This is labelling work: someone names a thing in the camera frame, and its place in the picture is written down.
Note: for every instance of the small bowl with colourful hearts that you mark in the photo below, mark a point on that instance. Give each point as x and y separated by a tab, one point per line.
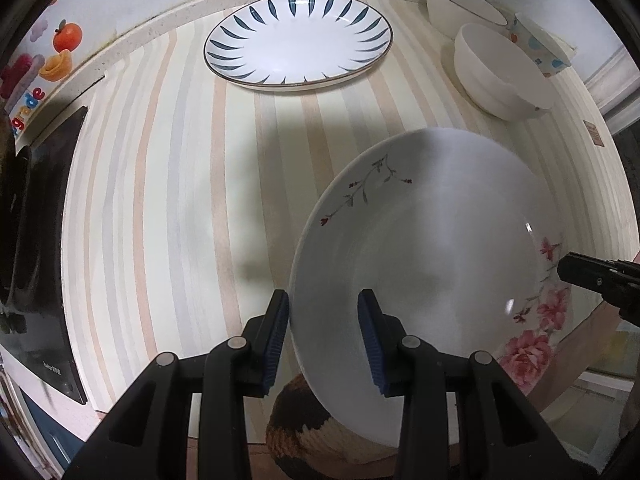
545	55

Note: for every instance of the brown cloth label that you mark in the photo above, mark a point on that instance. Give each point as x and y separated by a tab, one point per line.
594	133

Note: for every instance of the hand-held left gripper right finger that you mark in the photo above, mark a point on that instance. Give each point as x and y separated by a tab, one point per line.
370	345

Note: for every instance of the white plate with pink flowers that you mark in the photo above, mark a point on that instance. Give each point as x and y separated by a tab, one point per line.
425	235

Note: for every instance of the plain white bowl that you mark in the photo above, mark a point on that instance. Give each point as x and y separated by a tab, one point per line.
490	75

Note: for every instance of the blue kitchen cabinet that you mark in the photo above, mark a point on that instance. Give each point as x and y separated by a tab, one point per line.
47	430

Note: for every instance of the colourful fruit wall stickers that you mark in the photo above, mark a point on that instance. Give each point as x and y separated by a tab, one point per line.
67	35

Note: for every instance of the white window frame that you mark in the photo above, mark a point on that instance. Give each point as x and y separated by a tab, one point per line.
612	85

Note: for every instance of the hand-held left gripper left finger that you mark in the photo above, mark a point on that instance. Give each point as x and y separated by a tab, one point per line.
277	335

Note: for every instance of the white bowl with blue rim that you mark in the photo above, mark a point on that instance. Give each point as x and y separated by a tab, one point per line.
450	10

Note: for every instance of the white plate with blue leaves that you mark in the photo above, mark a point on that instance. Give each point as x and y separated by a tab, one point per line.
300	45

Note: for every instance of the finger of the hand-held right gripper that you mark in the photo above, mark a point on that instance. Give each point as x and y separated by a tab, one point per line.
585	272

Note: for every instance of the black induction cooktop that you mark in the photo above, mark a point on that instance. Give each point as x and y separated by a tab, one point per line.
40	210

